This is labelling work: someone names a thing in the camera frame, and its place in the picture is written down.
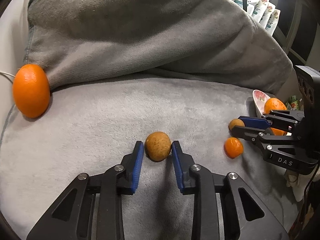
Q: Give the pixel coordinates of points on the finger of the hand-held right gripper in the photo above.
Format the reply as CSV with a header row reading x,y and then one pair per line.
x,y
250,133
255,122

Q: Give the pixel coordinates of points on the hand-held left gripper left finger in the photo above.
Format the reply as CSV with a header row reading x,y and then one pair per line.
x,y
137,170

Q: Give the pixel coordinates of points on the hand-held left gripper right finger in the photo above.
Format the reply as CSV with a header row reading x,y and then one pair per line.
x,y
178,170

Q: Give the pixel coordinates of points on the brown longan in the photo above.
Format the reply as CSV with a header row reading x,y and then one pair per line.
x,y
158,146
236,123

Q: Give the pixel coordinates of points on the large bumpy orange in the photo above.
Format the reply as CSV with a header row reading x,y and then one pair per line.
x,y
273,105

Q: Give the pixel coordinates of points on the small tangerine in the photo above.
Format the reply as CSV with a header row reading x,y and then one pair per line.
x,y
233,148

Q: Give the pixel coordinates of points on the white crumpled cloth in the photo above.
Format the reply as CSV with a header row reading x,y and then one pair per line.
x,y
292,178

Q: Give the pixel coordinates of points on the glass window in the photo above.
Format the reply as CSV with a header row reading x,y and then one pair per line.
x,y
297,17

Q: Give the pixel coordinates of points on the grey fleece blanket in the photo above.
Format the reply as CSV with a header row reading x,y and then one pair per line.
x,y
150,55

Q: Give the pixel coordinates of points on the smooth orange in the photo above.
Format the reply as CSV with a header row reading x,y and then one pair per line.
x,y
31,91

